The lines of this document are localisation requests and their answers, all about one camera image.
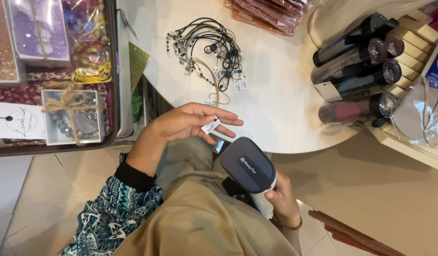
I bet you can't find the dark framed display tray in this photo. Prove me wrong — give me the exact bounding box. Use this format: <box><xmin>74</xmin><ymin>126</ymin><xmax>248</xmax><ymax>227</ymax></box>
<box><xmin>0</xmin><ymin>0</ymin><xmax>121</xmax><ymax>158</ymax></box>

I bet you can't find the pile of black cord necklaces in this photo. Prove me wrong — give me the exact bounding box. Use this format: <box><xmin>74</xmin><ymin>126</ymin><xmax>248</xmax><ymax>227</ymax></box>
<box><xmin>165</xmin><ymin>17</ymin><xmax>248</xmax><ymax>106</ymax></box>

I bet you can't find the person's left hand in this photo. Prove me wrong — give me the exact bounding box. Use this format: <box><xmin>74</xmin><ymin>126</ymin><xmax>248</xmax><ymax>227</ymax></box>
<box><xmin>148</xmin><ymin>102</ymin><xmax>244</xmax><ymax>145</ymax></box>

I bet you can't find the white barcode price tag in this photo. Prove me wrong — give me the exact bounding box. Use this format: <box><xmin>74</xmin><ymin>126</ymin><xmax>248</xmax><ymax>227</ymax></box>
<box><xmin>201</xmin><ymin>118</ymin><xmax>221</xmax><ymax>135</ymax></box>

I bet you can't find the pink tube with clear cap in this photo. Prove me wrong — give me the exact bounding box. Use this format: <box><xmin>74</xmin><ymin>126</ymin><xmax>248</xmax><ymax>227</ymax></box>
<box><xmin>318</xmin><ymin>92</ymin><xmax>399</xmax><ymax>125</ymax></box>

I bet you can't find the purple gift box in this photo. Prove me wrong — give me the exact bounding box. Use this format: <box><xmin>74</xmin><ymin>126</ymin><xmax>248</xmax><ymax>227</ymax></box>
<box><xmin>4</xmin><ymin>0</ymin><xmax>72</xmax><ymax>69</ymax></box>

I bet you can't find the cellophane bag of beads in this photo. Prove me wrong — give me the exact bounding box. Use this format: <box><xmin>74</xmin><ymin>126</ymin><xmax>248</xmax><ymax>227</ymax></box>
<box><xmin>62</xmin><ymin>0</ymin><xmax>113</xmax><ymax>86</ymax></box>

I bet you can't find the beige cord necklace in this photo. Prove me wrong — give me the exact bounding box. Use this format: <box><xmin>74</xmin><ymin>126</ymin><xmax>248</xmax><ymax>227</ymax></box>
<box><xmin>193</xmin><ymin>56</ymin><xmax>220</xmax><ymax>108</ymax></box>

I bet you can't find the white paper label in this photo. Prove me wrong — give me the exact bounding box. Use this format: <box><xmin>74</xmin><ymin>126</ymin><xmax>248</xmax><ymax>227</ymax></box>
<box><xmin>314</xmin><ymin>81</ymin><xmax>343</xmax><ymax>102</ymax></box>

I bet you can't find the white printed card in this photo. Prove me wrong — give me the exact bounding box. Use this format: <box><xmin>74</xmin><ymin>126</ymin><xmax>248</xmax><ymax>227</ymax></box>
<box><xmin>0</xmin><ymin>102</ymin><xmax>47</xmax><ymax>140</ymax></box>

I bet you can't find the stack of red packets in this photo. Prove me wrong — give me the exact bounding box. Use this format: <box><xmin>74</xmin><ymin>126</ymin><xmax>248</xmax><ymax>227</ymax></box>
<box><xmin>224</xmin><ymin>0</ymin><xmax>312</xmax><ymax>37</ymax></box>

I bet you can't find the white box with beads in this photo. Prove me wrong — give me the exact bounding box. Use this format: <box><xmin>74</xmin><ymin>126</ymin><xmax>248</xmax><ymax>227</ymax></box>
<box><xmin>41</xmin><ymin>89</ymin><xmax>106</xmax><ymax>146</ymax></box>

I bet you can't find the green plant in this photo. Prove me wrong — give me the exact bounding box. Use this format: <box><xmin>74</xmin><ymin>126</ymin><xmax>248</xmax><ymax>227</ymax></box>
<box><xmin>131</xmin><ymin>86</ymin><xmax>145</xmax><ymax>124</ymax></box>

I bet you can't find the jute twine bow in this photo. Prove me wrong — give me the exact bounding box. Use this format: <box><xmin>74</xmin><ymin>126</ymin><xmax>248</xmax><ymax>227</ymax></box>
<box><xmin>41</xmin><ymin>86</ymin><xmax>99</xmax><ymax>146</ymax></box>

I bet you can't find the red patterned cloth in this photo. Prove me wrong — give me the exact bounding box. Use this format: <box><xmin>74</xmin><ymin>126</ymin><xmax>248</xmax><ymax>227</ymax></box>
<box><xmin>0</xmin><ymin>70</ymin><xmax>110</xmax><ymax>148</ymax></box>

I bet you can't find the dark grey barcode scanner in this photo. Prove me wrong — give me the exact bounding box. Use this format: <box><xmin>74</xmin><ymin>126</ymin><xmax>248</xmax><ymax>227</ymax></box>
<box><xmin>220</xmin><ymin>137</ymin><xmax>277</xmax><ymax>195</ymax></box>

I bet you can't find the brown wooden slat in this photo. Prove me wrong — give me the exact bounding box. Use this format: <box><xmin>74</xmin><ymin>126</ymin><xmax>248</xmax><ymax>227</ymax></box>
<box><xmin>307</xmin><ymin>209</ymin><xmax>408</xmax><ymax>256</ymax></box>

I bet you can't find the brown glitter gift box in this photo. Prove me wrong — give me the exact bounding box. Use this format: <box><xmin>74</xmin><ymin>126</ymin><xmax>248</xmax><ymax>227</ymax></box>
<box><xmin>0</xmin><ymin>0</ymin><xmax>21</xmax><ymax>85</ymax></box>

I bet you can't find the person's beige garment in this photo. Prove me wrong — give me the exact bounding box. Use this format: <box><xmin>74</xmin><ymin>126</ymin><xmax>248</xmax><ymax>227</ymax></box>
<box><xmin>112</xmin><ymin>137</ymin><xmax>302</xmax><ymax>256</ymax></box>

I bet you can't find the dark tube with clear cap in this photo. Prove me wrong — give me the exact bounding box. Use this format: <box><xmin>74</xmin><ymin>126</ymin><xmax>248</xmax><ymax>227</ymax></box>
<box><xmin>329</xmin><ymin>59</ymin><xmax>403</xmax><ymax>99</ymax></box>
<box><xmin>310</xmin><ymin>38</ymin><xmax>388</xmax><ymax>85</ymax></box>
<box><xmin>384</xmin><ymin>30</ymin><xmax>406</xmax><ymax>58</ymax></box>
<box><xmin>313</xmin><ymin>13</ymin><xmax>399</xmax><ymax>68</ymax></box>

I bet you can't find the brown beaded bracelet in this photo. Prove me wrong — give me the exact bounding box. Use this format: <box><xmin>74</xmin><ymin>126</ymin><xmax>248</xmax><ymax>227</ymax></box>
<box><xmin>270</xmin><ymin>211</ymin><xmax>304</xmax><ymax>231</ymax></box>

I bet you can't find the clear plastic bag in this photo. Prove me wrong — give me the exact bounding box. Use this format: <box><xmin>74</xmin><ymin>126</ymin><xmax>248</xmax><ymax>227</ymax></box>
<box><xmin>392</xmin><ymin>75</ymin><xmax>438</xmax><ymax>150</ymax></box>

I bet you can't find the cream rounded stand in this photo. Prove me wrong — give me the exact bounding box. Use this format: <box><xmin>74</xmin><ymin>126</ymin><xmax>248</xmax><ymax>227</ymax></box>
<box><xmin>307</xmin><ymin>0</ymin><xmax>434</xmax><ymax>49</ymax></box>

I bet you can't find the yellow cord bundle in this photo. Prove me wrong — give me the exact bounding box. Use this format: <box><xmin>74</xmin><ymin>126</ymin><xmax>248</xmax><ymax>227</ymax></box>
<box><xmin>71</xmin><ymin>58</ymin><xmax>113</xmax><ymax>85</ymax></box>

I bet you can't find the light wooden display rack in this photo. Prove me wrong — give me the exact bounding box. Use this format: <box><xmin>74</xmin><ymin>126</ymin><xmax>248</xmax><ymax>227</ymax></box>
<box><xmin>366</xmin><ymin>9</ymin><xmax>438</xmax><ymax>172</ymax></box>

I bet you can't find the green paper tag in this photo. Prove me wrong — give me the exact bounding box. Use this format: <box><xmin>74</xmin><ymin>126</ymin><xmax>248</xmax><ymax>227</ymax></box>
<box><xmin>128</xmin><ymin>41</ymin><xmax>150</xmax><ymax>94</ymax></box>

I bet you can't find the person's right hand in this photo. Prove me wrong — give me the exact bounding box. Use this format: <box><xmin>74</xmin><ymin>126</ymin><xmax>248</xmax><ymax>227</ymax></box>
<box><xmin>264</xmin><ymin>172</ymin><xmax>302</xmax><ymax>227</ymax></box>

